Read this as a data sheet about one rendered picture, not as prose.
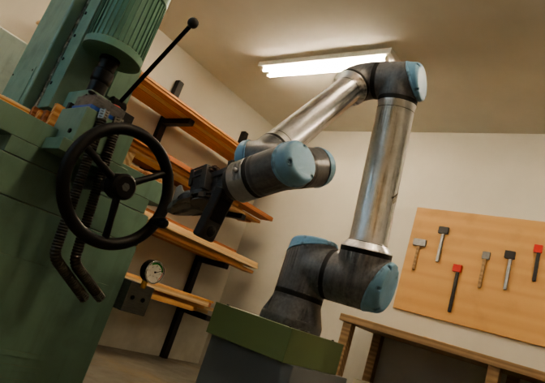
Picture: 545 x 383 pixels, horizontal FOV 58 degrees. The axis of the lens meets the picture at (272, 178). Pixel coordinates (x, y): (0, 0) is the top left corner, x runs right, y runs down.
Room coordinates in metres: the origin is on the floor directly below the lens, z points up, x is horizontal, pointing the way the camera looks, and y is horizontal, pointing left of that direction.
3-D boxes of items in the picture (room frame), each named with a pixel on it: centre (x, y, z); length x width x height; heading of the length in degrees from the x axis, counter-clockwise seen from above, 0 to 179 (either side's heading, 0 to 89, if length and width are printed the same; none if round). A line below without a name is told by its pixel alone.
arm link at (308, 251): (1.51, -0.20, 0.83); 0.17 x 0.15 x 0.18; 56
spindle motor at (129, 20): (1.34, 0.56, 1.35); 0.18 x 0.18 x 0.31
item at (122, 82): (1.60, 0.61, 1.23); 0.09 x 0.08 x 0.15; 46
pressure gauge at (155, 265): (1.38, 0.23, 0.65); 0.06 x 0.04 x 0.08; 136
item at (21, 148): (1.30, 0.52, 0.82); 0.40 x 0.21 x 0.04; 136
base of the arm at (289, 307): (1.51, -0.19, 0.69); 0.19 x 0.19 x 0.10
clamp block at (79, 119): (1.18, 0.46, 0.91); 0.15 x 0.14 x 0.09; 136
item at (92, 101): (1.18, 0.45, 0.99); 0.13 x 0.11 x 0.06; 136
